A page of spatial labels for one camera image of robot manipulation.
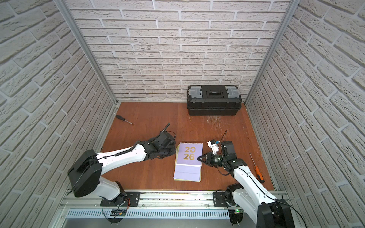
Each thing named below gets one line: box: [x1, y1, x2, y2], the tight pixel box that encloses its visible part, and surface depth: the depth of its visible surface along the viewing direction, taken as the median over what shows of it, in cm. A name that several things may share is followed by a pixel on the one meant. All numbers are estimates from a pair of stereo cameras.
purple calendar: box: [173, 142, 204, 182], surface depth 81 cm
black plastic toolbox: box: [186, 84, 243, 116], surface depth 104 cm
